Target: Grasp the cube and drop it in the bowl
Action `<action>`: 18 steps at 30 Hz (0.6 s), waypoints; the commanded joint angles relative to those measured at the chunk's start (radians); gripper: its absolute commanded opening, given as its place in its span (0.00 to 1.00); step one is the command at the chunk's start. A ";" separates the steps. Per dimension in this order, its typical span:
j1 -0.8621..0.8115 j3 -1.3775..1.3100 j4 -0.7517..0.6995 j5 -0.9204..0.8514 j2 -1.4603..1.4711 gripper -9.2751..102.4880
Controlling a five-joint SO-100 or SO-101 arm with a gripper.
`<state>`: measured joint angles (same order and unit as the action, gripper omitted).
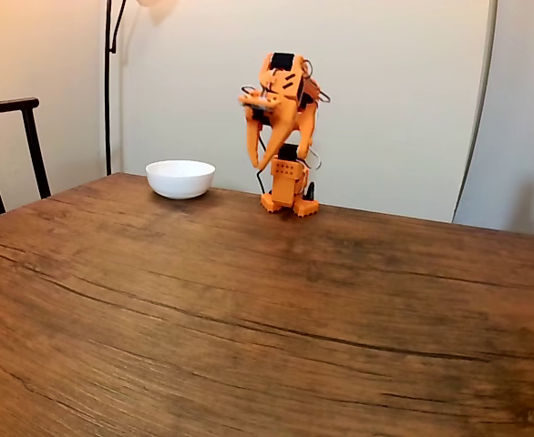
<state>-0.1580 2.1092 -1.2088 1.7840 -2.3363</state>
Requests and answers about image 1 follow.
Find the orange bracket with black camera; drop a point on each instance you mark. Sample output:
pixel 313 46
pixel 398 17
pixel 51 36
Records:
pixel 260 100

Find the white bowl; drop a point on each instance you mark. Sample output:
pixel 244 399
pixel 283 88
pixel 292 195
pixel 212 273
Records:
pixel 180 179

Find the black chair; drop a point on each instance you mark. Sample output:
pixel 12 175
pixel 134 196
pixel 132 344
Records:
pixel 32 136

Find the black table clamp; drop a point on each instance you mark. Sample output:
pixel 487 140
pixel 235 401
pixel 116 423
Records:
pixel 311 191

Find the grey curved pole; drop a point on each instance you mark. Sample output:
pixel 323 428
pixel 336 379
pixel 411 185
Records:
pixel 479 114

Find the black floor lamp pole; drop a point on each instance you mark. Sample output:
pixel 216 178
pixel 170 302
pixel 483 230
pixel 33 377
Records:
pixel 107 91

